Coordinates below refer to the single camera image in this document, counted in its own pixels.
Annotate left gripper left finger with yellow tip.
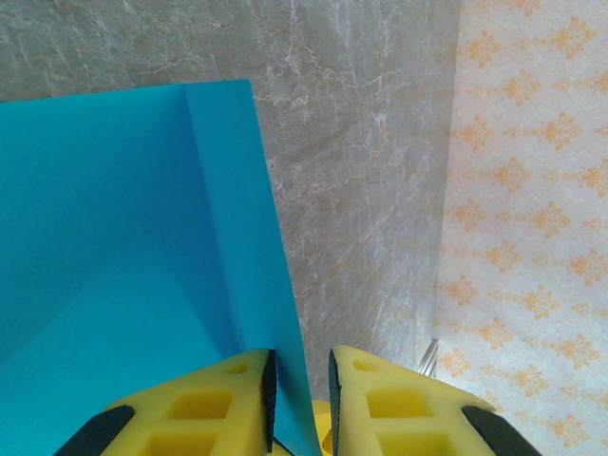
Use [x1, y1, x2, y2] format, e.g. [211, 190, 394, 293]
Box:
[51, 349, 278, 456]

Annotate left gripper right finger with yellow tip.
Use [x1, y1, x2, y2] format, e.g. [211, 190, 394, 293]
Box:
[327, 345, 545, 456]

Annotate blue paper sheet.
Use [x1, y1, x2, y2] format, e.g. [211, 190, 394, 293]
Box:
[0, 78, 319, 456]

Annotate aluminium table side rail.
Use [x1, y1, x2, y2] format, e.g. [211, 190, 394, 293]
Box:
[417, 336, 441, 379]

